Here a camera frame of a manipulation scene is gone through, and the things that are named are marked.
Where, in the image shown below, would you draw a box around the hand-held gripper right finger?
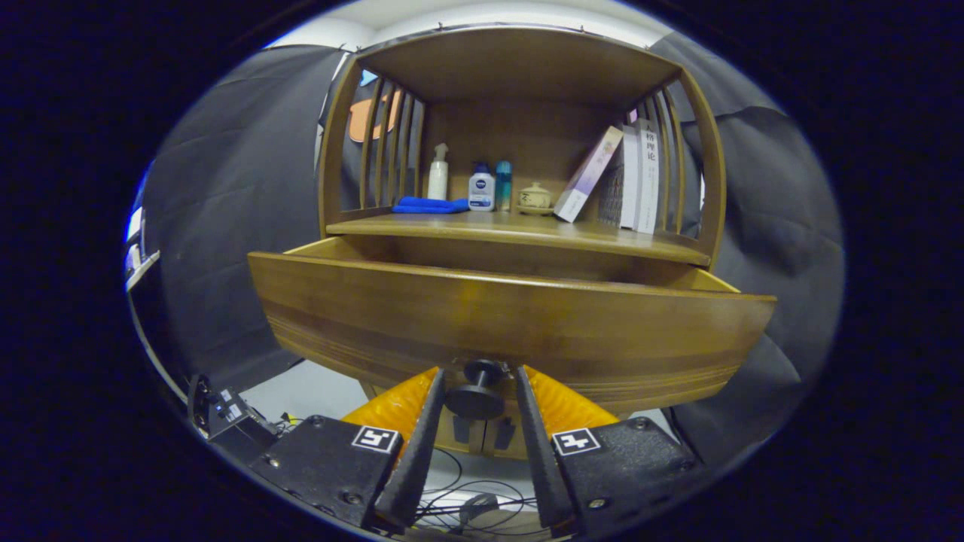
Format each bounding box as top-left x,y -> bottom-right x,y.
514,365 -> 705,537

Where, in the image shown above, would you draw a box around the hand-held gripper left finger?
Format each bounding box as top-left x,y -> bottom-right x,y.
250,367 -> 447,530

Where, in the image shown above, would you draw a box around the black drawer knob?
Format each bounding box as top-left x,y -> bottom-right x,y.
444,360 -> 507,421

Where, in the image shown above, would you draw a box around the wooden drawer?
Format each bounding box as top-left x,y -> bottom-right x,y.
249,235 -> 776,416

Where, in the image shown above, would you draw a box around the wooden cabinet door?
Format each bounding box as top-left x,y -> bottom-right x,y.
488,414 -> 528,460
439,413 -> 489,456

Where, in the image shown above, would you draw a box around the wooden countertop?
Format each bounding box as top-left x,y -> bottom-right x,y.
325,211 -> 711,266

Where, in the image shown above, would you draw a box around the wooden cabinet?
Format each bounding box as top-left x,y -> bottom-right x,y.
249,26 -> 776,460

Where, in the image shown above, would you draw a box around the black round floor object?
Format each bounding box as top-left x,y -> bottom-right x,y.
459,493 -> 499,524

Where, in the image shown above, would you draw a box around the black equipment box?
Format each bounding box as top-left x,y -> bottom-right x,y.
188,374 -> 279,461

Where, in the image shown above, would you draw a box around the blue folded cloth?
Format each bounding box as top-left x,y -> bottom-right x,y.
392,196 -> 470,215

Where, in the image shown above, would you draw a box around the beige lidded teacup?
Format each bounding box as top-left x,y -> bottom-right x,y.
518,181 -> 553,216

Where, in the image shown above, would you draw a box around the white blue-capped lotion bottle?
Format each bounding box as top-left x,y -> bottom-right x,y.
468,162 -> 496,212

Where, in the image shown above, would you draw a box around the dark patterned book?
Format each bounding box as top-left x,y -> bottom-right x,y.
599,149 -> 626,227

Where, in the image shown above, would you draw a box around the white pump bottle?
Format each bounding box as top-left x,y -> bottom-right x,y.
427,143 -> 450,201

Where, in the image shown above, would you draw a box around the pink purple book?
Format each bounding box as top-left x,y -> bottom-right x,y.
554,126 -> 624,223

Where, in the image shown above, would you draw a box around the plain white book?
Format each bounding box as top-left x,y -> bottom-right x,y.
620,124 -> 642,230

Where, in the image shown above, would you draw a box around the white book with black characters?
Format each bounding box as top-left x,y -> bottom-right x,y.
636,119 -> 662,234

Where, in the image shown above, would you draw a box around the white equipment stand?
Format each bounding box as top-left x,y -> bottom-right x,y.
124,207 -> 161,293

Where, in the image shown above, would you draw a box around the black floor cables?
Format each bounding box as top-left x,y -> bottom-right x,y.
407,448 -> 545,539

